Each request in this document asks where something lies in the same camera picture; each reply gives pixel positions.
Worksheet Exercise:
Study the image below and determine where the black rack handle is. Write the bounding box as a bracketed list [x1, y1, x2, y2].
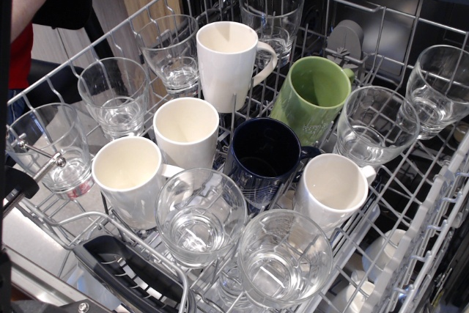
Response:
[73, 235, 193, 312]

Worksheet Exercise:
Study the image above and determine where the clear glass front right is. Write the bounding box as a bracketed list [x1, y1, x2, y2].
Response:
[237, 209, 333, 309]

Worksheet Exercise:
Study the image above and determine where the clear glass back centre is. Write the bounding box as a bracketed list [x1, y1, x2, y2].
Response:
[239, 0, 305, 68]

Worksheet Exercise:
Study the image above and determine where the clear glass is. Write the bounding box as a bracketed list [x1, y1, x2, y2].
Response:
[136, 15, 199, 97]
[333, 86, 420, 169]
[6, 103, 94, 199]
[237, 209, 333, 309]
[78, 57, 149, 140]
[239, 0, 305, 68]
[155, 168, 248, 268]
[406, 45, 468, 140]

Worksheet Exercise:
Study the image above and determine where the clear glass front centre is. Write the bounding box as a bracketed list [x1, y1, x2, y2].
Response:
[155, 168, 248, 268]

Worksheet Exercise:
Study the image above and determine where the clear glass far right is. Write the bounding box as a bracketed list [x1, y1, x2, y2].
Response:
[406, 45, 468, 140]

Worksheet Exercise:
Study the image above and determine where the white mug front right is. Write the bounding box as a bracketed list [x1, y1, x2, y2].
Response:
[293, 153, 376, 235]

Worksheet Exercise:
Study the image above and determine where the grey wire dishwasher rack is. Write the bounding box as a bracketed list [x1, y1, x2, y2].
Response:
[4, 0, 468, 312]

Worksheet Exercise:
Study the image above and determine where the tall white mug with handle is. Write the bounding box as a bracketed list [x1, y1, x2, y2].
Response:
[196, 21, 278, 114]

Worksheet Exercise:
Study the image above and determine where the white handleless ceramic cup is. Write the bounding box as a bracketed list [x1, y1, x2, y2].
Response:
[153, 97, 219, 169]

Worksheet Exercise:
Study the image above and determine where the clear glass right middle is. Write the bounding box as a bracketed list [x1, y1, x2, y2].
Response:
[333, 86, 420, 169]

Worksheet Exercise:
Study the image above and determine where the clear glass middle left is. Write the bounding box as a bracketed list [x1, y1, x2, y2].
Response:
[78, 57, 149, 140]

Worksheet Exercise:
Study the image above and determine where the green ceramic mug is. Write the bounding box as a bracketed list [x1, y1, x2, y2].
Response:
[270, 56, 355, 145]

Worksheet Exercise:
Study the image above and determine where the clear glass back left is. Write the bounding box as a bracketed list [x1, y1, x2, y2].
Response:
[136, 15, 199, 97]

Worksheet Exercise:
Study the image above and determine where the clear glass far left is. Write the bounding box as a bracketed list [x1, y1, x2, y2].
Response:
[6, 103, 94, 199]

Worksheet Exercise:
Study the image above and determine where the white mug front left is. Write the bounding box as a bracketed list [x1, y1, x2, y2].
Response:
[92, 136, 182, 230]

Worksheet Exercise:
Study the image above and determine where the dark blue ceramic mug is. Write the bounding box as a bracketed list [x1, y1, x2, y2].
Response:
[224, 117, 320, 213]

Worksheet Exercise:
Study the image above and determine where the white dishes lower rack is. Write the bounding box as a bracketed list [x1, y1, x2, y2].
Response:
[331, 229, 406, 312]

